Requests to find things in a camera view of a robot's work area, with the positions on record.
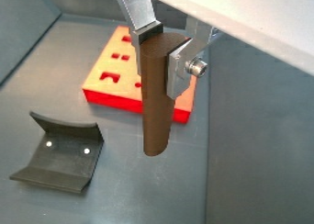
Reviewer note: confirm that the dark grey curved bracket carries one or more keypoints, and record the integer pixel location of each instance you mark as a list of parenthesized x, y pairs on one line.
[(66, 158)]

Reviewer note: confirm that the brown oval peg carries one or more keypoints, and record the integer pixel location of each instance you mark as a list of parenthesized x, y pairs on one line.
[(157, 104)]

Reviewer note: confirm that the red shape sorting board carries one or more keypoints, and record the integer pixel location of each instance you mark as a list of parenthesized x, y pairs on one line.
[(113, 84)]

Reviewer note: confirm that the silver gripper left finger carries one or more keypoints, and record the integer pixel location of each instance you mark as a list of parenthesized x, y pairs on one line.
[(142, 21)]

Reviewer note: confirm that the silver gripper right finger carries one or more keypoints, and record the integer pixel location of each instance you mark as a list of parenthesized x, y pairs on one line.
[(185, 59)]

